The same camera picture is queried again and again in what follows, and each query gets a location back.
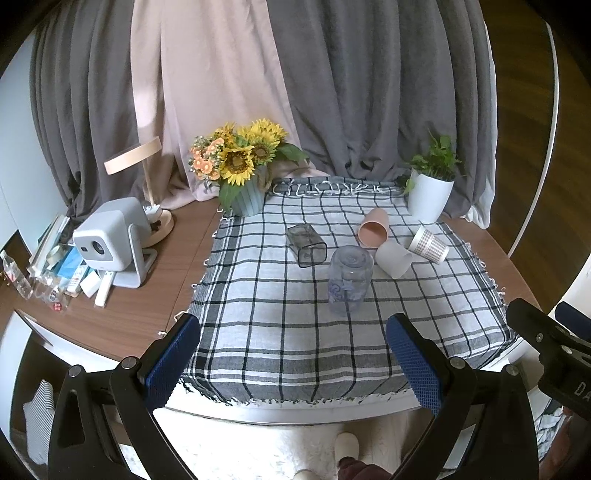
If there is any small white box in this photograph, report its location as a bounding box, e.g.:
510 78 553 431
79 272 102 299

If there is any striped grey cushion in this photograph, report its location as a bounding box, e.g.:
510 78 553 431
23 379 57 465

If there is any small clear bottle red label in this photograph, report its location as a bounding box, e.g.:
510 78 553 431
34 276 71 315

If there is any white curved pole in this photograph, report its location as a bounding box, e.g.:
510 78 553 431
507 22 558 259

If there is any white plant pot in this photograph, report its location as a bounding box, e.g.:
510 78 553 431
408 168 456 222

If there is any patterned paper cup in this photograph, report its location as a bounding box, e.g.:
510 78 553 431
408 225 450 264

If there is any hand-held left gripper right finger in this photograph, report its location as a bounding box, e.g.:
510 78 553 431
385 313 540 480

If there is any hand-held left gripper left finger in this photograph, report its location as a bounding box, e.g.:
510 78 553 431
47 314 201 480

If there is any dark tinted square glass cup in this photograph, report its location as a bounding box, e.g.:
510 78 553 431
286 224 328 269

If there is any checkered grey white tablecloth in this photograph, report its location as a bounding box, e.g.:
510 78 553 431
178 176 520 408

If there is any white remote control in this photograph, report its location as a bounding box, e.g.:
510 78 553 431
95 271 114 308

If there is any white projector stand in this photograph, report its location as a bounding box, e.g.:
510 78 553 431
112 223 158 288

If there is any white desk lamp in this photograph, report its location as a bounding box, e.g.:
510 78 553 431
103 137 175 248

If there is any grey curtain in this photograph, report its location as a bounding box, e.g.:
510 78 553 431
268 0 498 223
29 0 140 219

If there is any clear floral print glass cup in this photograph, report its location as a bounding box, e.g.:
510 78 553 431
328 246 374 316

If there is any white fluffy rug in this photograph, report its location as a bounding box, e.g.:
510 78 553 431
152 406 435 480

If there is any pink curtain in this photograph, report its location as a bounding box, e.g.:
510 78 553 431
128 0 334 205

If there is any frosted white plastic cup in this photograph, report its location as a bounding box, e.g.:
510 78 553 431
375 240 414 280

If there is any blue tissue packet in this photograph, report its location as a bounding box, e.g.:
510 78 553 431
58 246 87 278

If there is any white chair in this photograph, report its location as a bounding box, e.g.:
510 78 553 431
547 251 591 320

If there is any ribbed blue-green vase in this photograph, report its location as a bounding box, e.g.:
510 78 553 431
226 178 267 217

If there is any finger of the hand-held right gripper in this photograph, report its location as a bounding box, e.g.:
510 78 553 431
555 302 591 334
506 298 591 370

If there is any green potted plant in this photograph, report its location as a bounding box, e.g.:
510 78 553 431
403 130 465 195

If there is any sunflower bouquet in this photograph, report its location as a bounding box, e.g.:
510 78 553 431
188 119 311 213

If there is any stack of books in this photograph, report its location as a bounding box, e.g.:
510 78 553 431
28 213 73 278

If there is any clear plastic bottle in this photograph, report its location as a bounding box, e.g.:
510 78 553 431
0 250 34 299

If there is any pink plastic cup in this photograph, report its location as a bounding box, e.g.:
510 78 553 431
359 208 390 247

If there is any white projector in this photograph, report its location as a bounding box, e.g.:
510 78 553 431
72 198 144 273

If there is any person's dark red trouser leg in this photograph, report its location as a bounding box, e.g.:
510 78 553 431
337 457 394 480

